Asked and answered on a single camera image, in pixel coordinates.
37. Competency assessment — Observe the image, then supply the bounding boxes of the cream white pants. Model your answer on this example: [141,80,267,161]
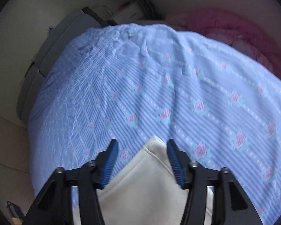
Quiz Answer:
[71,134,214,225]

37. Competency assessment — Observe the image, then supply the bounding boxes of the dark bag on floor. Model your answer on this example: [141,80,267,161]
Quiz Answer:
[6,201,25,220]

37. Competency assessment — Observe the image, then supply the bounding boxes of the blue floral bed sheet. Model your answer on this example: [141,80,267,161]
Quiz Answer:
[28,24,281,224]

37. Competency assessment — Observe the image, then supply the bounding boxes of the pink blanket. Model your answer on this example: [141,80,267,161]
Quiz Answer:
[165,9,281,80]

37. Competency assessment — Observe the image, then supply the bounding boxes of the grey padded headboard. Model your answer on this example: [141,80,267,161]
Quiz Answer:
[16,7,108,125]

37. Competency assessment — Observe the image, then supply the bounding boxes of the white bedside cabinet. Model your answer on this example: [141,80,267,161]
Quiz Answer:
[105,3,145,26]

